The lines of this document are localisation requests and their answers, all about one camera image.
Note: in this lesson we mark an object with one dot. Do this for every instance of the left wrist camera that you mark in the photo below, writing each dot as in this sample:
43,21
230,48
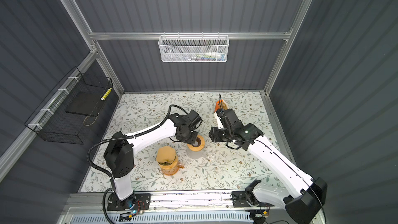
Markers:
194,120

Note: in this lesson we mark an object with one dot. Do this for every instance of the white wire wall basket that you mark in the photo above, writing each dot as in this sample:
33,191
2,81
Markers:
175,49

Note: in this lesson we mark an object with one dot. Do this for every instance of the tubes in white basket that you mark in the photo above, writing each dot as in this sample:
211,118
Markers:
208,56

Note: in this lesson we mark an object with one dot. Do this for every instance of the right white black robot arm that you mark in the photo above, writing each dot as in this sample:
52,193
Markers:
302,198

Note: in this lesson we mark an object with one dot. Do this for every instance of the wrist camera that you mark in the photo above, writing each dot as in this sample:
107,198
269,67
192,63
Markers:
227,120
194,120

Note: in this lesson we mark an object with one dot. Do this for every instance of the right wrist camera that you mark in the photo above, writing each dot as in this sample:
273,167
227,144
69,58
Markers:
227,120

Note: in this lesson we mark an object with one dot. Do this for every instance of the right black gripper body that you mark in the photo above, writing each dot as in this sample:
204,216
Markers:
219,134

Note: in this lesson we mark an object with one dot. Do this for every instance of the black foam pad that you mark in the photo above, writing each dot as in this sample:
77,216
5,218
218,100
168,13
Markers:
86,104

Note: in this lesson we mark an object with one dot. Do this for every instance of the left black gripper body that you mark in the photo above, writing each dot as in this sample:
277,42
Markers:
189,138

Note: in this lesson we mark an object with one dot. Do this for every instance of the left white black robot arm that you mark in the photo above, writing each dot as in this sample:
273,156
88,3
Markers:
120,152

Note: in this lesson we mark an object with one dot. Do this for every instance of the clear frosted glass dripper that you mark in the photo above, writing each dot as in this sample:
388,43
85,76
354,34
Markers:
196,153

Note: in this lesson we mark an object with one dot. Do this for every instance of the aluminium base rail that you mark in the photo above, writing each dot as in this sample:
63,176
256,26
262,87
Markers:
156,201

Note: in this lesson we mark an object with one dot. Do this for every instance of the black wire side basket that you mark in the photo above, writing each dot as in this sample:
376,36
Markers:
70,114

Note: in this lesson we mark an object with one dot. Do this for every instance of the floral table mat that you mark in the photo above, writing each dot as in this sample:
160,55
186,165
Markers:
214,167

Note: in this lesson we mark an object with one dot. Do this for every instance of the orange coffee filter holder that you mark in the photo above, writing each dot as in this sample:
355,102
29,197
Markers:
221,104

